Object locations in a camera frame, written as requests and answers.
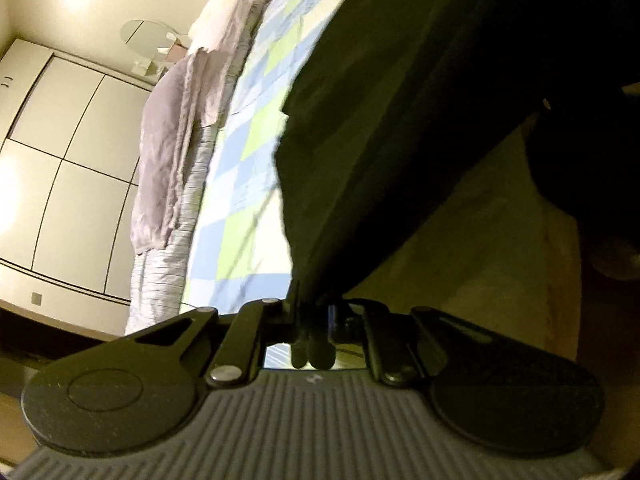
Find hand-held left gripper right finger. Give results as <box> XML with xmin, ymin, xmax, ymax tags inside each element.
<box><xmin>327</xmin><ymin>300</ymin><xmax>501</xmax><ymax>387</ymax></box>

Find white wardrobe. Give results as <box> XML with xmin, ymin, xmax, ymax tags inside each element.
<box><xmin>0</xmin><ymin>37</ymin><xmax>156</xmax><ymax>306</ymax></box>

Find pink quilt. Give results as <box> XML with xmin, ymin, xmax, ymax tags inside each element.
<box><xmin>131</xmin><ymin>0</ymin><xmax>266</xmax><ymax>256</ymax></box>

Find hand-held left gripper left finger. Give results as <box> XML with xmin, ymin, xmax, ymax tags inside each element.
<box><xmin>125</xmin><ymin>280</ymin><xmax>302</xmax><ymax>390</ymax></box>

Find black pants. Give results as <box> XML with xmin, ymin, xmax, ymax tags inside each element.
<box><xmin>272</xmin><ymin>0</ymin><xmax>640</xmax><ymax>368</ymax></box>

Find checkered bed sheet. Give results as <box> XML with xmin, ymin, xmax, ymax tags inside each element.
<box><xmin>180</xmin><ymin>0</ymin><xmax>456</xmax><ymax>311</ymax></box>

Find person's leg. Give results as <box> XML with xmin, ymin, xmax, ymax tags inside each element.
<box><xmin>525</xmin><ymin>85</ymin><xmax>640</xmax><ymax>281</ymax></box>

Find round mirror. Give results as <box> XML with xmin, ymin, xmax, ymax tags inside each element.
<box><xmin>120</xmin><ymin>19</ymin><xmax>191</xmax><ymax>56</ymax></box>

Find white tissue box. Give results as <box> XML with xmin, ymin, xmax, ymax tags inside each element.
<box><xmin>132</xmin><ymin>57</ymin><xmax>164</xmax><ymax>79</ymax></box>

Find grey striped quilt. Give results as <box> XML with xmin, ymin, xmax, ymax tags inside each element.
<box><xmin>124</xmin><ymin>125</ymin><xmax>221</xmax><ymax>336</ymax></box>

